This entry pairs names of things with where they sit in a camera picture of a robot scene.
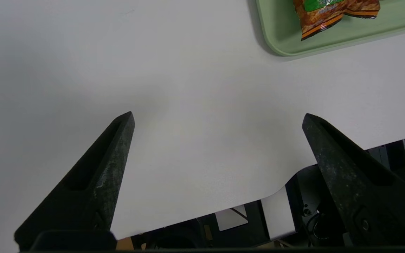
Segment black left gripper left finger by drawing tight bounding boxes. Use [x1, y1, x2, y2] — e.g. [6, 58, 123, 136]
[14, 111, 135, 251]

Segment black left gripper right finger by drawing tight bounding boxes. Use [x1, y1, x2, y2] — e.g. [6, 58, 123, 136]
[302, 113, 405, 246]

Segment orange snack bag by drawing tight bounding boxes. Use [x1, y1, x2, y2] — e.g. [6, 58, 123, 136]
[293, 0, 381, 41]

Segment light green plastic tray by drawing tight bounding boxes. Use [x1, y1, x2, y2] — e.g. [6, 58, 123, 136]
[255, 0, 405, 57]

